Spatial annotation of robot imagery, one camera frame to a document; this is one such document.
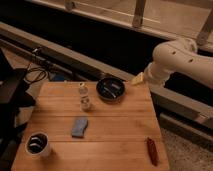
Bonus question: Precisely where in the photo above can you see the black ceramic bowl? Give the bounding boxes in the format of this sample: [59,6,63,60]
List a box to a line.
[96,77,125,102]

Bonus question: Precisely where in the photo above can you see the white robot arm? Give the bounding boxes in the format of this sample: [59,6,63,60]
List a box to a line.
[131,38,213,89]

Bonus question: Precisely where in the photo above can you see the small clear plastic bottle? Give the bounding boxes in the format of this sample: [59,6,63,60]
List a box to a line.
[78,82,91,111]

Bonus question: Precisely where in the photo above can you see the blue sponge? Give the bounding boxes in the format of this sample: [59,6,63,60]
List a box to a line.
[71,117,88,138]

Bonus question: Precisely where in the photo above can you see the red pocket knife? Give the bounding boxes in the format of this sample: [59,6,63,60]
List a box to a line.
[146,138,158,166]

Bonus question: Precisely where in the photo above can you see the blue object behind table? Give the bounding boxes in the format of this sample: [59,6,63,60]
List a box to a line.
[50,74,66,82]

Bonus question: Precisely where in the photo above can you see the white cup dark interior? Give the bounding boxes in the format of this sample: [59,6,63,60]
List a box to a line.
[25,132,51,157]

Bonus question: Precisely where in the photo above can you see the black equipment at left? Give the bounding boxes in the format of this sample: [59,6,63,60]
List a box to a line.
[0,49,37,164]

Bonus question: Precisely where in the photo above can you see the black cables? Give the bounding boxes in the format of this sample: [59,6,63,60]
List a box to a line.
[23,46,54,84]

